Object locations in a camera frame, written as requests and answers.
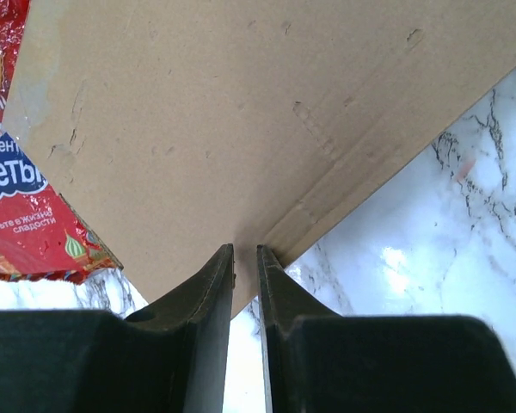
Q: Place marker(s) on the red candy bag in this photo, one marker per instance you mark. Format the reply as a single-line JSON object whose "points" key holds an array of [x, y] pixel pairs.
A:
{"points": [[40, 236]]}

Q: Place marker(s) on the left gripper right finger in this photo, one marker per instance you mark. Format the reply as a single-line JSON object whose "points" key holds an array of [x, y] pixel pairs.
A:
{"points": [[316, 360]]}

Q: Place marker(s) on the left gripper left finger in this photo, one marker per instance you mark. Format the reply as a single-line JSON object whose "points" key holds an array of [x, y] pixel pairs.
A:
{"points": [[169, 356]]}

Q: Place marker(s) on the brown cardboard express box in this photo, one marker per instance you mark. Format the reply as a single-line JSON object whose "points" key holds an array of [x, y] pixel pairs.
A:
{"points": [[174, 127]]}

